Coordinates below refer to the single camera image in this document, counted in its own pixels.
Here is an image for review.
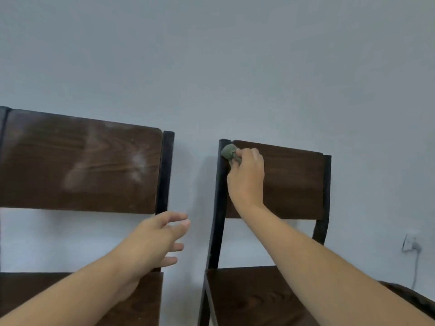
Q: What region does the person's right hand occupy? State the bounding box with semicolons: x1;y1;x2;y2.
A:
226;147;266;213

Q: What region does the white wall socket with plug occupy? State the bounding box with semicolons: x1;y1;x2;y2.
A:
402;232;423;254

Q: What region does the green cleaning cloth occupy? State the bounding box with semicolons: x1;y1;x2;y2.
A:
221;144;242;165

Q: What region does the white power cable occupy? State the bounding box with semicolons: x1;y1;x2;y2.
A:
411;247;421;290

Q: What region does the dark wooden chair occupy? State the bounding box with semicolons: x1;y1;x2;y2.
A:
0;106;175;326
198;139;332;326

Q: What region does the person's left forearm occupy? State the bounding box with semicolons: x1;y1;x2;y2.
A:
0;251;136;326

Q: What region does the dark wooden table edge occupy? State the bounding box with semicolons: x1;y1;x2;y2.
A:
378;280;435;320

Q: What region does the person's right forearm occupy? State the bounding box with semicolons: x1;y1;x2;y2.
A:
234;204;435;326

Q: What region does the person's left hand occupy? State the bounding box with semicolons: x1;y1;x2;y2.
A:
111;211;191;302

